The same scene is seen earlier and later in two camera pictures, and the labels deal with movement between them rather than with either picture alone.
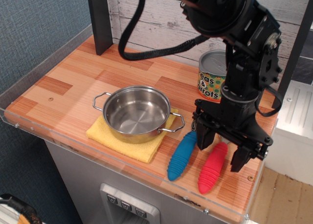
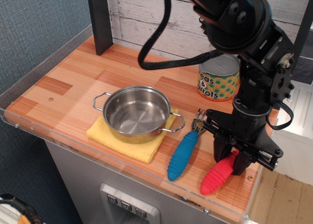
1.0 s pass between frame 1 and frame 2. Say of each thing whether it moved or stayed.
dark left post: stayed
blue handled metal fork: stayed
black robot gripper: moved
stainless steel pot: stayed
